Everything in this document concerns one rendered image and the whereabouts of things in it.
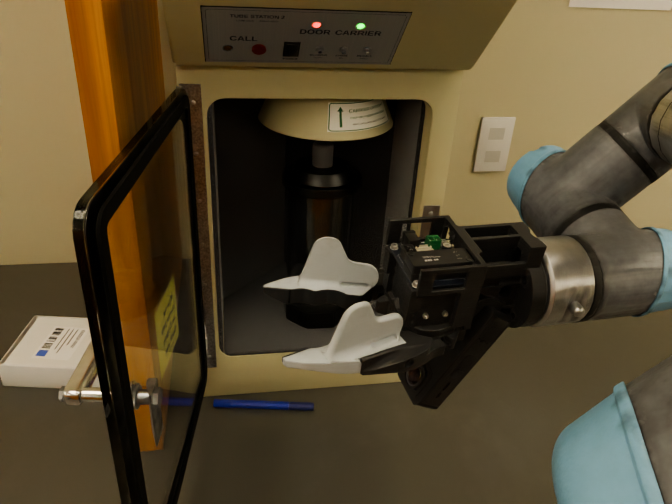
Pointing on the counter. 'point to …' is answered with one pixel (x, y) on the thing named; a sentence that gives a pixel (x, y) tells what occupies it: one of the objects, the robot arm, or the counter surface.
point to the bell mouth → (327, 118)
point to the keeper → (426, 216)
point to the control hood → (434, 24)
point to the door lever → (82, 382)
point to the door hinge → (202, 216)
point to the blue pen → (263, 404)
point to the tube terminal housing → (308, 83)
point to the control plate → (258, 26)
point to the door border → (107, 305)
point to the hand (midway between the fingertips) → (285, 328)
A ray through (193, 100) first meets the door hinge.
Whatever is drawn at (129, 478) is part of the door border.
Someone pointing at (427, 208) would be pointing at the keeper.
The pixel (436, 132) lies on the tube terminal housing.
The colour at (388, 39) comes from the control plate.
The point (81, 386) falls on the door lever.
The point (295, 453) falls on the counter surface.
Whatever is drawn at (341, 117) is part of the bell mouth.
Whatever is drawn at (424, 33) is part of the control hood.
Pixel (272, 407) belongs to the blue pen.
